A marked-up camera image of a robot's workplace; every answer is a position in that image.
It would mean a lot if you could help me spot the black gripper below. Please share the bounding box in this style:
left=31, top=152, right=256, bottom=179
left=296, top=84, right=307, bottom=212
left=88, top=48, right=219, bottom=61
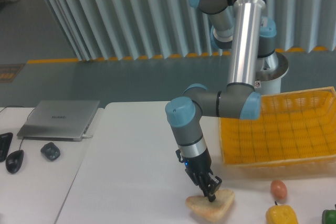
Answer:
left=175, top=149, right=222, bottom=202

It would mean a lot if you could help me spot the triangular toasted bread slice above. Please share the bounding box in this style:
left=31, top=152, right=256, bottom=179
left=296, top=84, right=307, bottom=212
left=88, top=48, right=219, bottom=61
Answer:
left=185, top=189, right=235, bottom=222

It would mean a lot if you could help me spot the black computer mouse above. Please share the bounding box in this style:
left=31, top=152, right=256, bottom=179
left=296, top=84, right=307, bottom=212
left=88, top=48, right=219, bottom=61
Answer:
left=5, top=150, right=24, bottom=174

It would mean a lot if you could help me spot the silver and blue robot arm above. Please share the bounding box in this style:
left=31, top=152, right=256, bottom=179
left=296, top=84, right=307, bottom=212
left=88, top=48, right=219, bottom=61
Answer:
left=165, top=0, right=267, bottom=202

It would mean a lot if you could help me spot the yellow wicker basket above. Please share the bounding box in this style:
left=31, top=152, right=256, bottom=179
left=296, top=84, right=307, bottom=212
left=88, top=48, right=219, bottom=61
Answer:
left=219, top=87, right=335, bottom=167

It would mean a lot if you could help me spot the brown egg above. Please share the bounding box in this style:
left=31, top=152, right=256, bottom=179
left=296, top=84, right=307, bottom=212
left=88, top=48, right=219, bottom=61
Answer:
left=270, top=180, right=288, bottom=200

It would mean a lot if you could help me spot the yellow bell pepper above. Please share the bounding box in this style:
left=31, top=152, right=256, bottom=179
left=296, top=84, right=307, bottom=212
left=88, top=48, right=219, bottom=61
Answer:
left=266, top=202, right=298, bottom=224

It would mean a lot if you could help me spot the green bell pepper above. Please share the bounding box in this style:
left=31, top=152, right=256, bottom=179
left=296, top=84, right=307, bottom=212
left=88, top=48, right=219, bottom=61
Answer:
left=321, top=209, right=336, bottom=224

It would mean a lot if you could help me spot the black earbud case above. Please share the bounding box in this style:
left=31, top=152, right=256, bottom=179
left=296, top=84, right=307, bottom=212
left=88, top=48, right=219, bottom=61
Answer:
left=40, top=142, right=61, bottom=162

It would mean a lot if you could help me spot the silver laptop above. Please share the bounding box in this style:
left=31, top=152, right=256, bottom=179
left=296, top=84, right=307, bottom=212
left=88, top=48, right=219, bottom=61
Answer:
left=17, top=100, right=100, bottom=142

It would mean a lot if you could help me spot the black keyboard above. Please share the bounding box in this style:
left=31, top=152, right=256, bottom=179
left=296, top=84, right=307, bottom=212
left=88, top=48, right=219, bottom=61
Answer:
left=0, top=132, right=13, bottom=163

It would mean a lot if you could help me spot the white laptop cable plug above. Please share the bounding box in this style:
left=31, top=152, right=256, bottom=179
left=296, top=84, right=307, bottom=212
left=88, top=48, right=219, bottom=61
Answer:
left=82, top=134, right=93, bottom=139

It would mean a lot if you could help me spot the black mouse cable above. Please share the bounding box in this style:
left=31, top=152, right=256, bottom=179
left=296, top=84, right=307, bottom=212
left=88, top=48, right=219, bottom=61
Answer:
left=0, top=105, right=37, bottom=151

